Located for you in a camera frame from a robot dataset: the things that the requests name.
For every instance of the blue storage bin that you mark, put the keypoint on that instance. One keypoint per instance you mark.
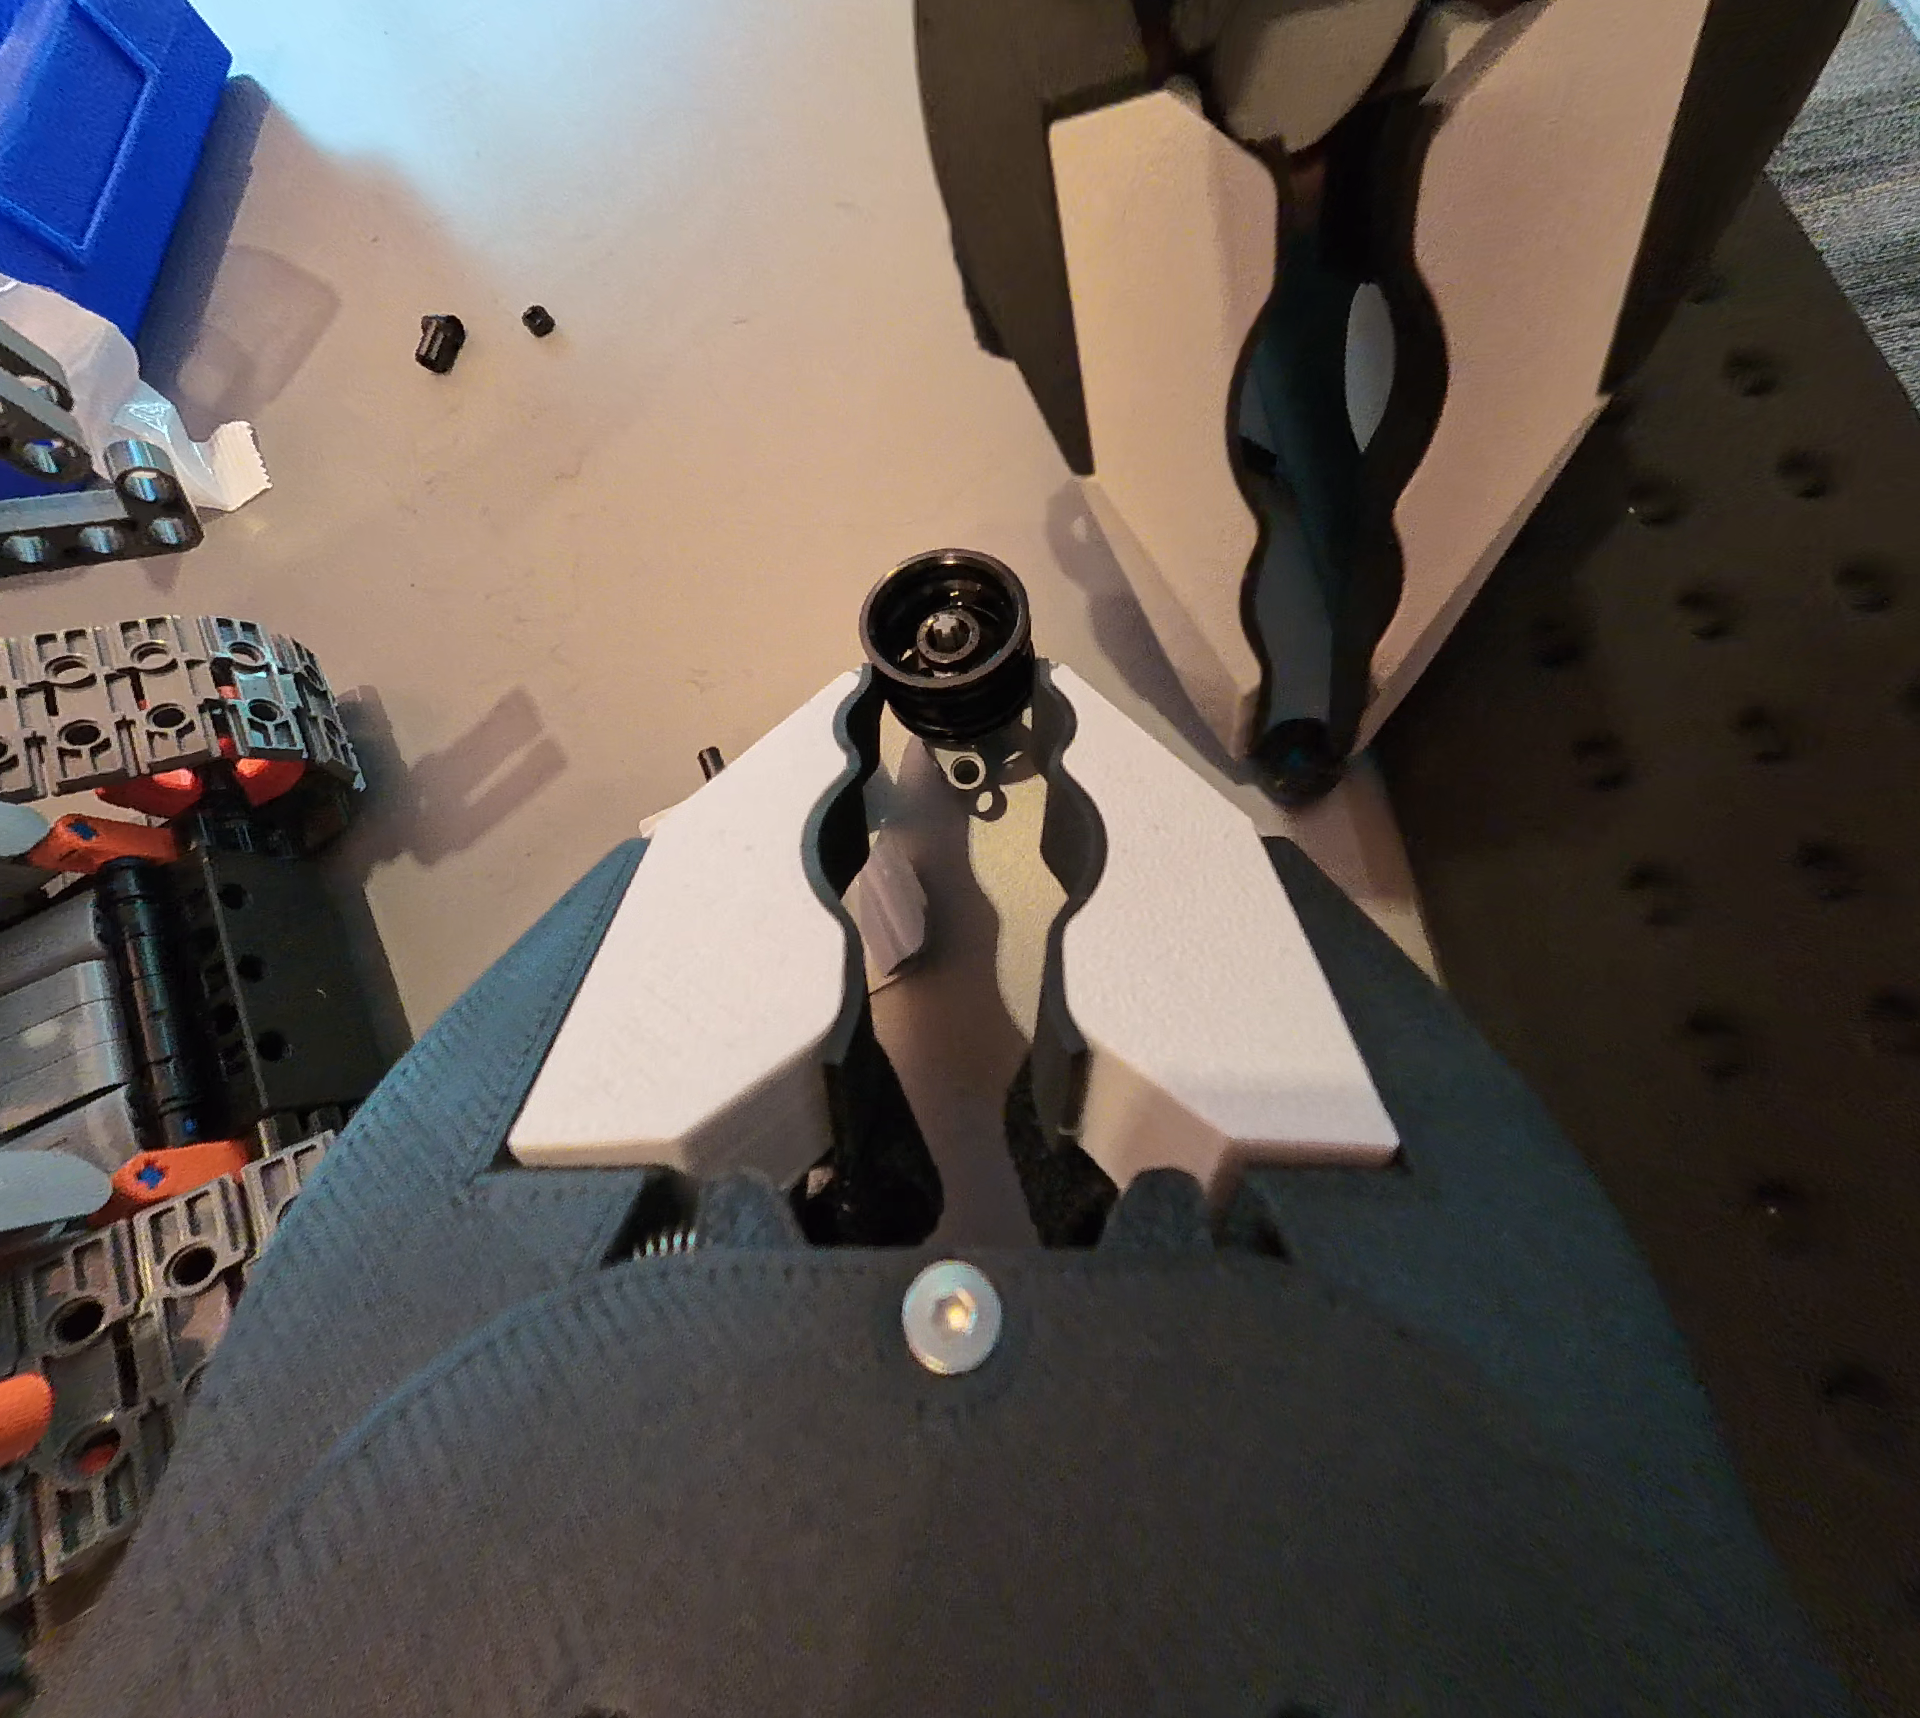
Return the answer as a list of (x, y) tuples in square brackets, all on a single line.
[(90, 97)]

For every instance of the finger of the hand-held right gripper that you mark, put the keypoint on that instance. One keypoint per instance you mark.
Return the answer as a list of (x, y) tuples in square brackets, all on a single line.
[(1544, 249), (1154, 322)]

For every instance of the black perforated panel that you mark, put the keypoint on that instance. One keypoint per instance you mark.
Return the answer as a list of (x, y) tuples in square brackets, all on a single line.
[(1725, 848)]

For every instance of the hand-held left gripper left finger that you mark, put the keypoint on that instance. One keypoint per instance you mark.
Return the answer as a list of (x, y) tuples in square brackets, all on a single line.
[(689, 998)]

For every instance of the tracked toy robot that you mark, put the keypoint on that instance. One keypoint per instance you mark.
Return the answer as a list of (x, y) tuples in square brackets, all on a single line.
[(149, 922)]

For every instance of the black toy wheel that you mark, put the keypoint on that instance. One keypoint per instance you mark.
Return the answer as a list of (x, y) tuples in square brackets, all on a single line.
[(944, 638)]

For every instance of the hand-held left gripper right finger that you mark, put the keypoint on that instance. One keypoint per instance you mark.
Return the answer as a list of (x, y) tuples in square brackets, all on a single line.
[(1230, 998)]

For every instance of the silver cylinder connector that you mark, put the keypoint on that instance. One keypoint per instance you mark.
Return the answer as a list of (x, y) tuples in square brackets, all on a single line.
[(964, 773)]

